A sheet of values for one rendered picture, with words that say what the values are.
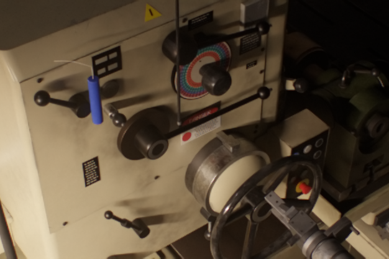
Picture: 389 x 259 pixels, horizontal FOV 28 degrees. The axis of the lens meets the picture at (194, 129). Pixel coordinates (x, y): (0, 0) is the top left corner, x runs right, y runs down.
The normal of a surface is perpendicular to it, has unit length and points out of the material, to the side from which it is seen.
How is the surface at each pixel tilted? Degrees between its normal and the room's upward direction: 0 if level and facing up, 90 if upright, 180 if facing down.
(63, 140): 90
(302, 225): 22
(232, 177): 64
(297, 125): 0
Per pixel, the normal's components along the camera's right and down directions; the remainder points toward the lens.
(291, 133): 0.00, -0.73
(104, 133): 0.58, 0.56
